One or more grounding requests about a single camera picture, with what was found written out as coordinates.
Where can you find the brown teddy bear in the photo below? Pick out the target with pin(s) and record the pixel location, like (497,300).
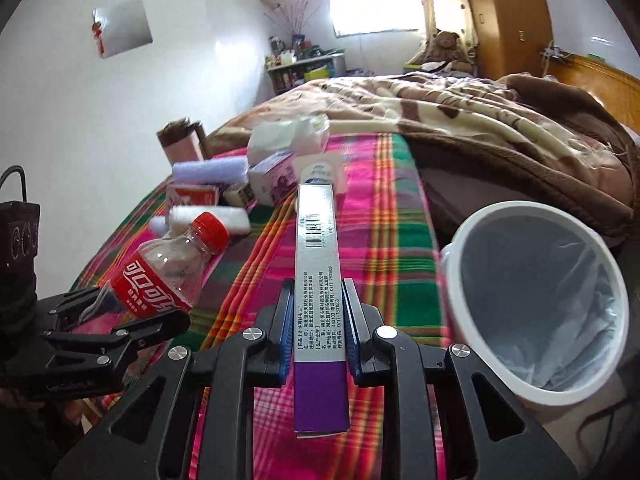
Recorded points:
(445,50)

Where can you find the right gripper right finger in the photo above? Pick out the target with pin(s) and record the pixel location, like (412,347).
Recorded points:
(446,413)

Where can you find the clear cola bottle red label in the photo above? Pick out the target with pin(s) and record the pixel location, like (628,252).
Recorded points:
(161,275)

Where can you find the purple milk carton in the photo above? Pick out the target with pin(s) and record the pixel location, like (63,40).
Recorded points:
(273,179)

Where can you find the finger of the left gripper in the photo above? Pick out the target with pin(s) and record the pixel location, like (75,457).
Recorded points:
(140,334)
(62,312)

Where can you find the white trash bin with liner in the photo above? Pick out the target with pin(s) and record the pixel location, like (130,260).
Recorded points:
(540,298)

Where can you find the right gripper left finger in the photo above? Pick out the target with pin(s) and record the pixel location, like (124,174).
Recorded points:
(191,415)

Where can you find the wooden headboard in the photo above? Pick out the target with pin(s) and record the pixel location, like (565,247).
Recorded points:
(617,91)

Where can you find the brown beige fleece blanket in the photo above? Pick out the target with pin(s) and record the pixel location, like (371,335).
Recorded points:
(547,141)

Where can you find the red white juice carton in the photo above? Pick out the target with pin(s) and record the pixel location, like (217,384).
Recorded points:
(191,195)

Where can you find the person left hand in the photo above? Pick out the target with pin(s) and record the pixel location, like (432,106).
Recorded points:
(82,412)

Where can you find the silver wall panel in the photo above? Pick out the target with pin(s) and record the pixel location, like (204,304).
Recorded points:
(120,28)

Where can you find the white purple long box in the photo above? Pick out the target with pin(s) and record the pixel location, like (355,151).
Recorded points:
(319,351)

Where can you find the white blue yogurt cup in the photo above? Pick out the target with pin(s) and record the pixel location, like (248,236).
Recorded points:
(325,168)

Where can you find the pink plaid bed sheet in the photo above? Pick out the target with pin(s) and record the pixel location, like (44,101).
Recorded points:
(387,248)

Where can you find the wooden wardrobe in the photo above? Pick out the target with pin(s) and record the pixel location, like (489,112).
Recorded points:
(511,36)

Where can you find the white foam fruit net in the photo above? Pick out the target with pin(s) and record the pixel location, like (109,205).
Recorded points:
(225,170)

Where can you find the small beige patterned box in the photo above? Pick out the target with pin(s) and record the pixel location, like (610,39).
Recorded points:
(239,195)

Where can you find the white tissue pack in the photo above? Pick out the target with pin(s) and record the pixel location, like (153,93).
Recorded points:
(303,135)

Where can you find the pink brown travel mug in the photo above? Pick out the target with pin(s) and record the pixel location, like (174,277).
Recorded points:
(184,141)

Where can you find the cluttered shelf desk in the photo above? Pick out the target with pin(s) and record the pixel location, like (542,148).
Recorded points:
(291,65)

